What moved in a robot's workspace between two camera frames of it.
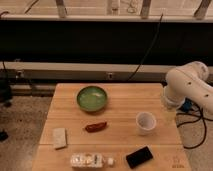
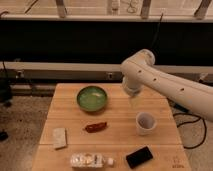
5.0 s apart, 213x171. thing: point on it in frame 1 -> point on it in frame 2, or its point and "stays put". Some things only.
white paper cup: [145, 122] stays put
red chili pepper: [96, 127] stays put
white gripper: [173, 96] -> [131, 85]
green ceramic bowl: [92, 98] stays put
